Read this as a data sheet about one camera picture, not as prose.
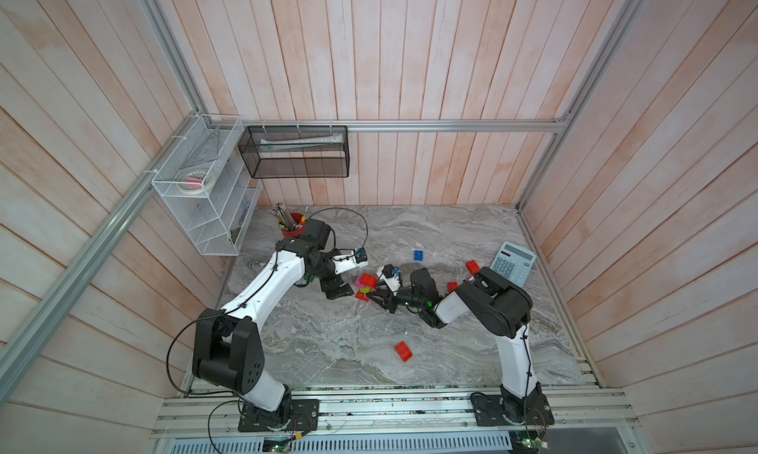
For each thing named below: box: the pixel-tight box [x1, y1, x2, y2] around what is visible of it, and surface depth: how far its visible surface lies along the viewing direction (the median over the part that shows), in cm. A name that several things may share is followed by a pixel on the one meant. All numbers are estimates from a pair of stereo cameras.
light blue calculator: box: [490, 240, 538, 289], surface depth 103 cm
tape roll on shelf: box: [176, 169, 214, 196], surface depth 75 cm
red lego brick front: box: [394, 340, 414, 363], surface depth 85 cm
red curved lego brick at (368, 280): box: [359, 272, 379, 290], surface depth 90 cm
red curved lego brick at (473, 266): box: [465, 259, 481, 276], surface depth 105 cm
